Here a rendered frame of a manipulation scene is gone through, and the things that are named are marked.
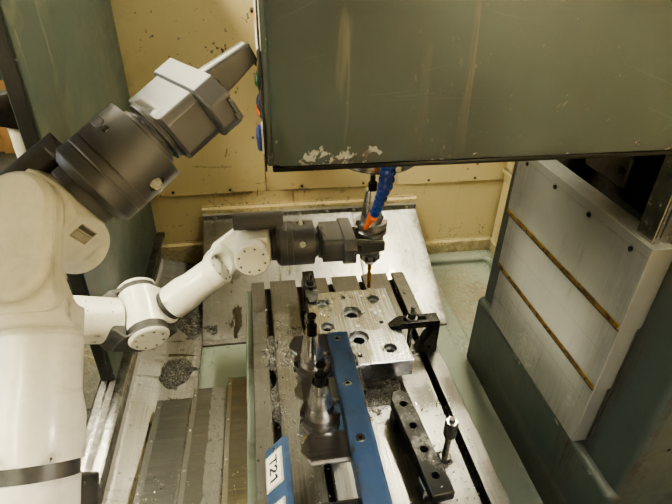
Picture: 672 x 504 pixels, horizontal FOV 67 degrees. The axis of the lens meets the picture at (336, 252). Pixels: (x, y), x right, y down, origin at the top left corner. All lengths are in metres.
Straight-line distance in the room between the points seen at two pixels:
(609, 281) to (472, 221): 1.33
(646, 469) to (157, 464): 1.09
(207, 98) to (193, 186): 1.58
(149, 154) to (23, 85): 0.70
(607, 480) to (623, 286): 0.45
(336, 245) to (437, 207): 1.32
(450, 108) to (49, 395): 0.47
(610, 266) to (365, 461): 0.59
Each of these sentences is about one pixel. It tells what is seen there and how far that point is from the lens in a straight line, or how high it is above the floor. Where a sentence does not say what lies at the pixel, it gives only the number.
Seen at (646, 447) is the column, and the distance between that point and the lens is 1.19.
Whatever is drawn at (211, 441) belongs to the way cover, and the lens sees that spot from 1.43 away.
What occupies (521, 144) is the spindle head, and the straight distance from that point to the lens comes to 0.65.
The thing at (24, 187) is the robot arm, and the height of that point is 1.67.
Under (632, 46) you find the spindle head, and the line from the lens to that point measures 0.68.
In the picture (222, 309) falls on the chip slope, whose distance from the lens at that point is 1.89.
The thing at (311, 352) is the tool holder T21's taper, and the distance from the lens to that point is 0.85.
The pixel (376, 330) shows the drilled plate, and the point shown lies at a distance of 1.31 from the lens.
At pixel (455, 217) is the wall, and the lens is 2.31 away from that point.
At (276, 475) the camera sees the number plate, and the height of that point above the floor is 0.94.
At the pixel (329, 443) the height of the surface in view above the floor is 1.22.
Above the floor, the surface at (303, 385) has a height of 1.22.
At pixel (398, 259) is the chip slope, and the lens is 2.03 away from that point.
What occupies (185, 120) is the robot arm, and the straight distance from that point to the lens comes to 0.50.
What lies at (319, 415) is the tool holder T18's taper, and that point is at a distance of 0.79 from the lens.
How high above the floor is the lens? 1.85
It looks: 32 degrees down
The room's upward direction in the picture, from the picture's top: 1 degrees clockwise
